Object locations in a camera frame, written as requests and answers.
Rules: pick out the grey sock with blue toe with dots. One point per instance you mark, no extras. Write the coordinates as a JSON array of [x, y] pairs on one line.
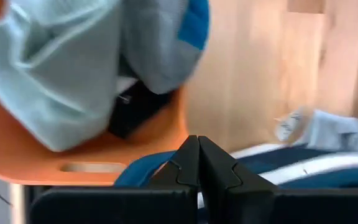
[[163, 46]]

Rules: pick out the navy white striped fabric basket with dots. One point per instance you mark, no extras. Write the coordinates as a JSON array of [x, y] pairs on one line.
[[306, 174]]

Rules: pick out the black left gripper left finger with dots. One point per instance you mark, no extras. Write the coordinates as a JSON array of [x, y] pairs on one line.
[[120, 207]]

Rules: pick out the grey-green cloth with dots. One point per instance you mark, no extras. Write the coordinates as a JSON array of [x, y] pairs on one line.
[[337, 130]]

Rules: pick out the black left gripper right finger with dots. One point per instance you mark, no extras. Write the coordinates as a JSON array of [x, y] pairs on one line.
[[259, 207]]

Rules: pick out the light blue cloth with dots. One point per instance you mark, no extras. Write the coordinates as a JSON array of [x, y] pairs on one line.
[[51, 77]]

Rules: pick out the black sock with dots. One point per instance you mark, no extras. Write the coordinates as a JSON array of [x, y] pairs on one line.
[[135, 112]]

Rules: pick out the orange plastic bin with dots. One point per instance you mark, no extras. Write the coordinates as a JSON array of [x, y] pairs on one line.
[[26, 169]]

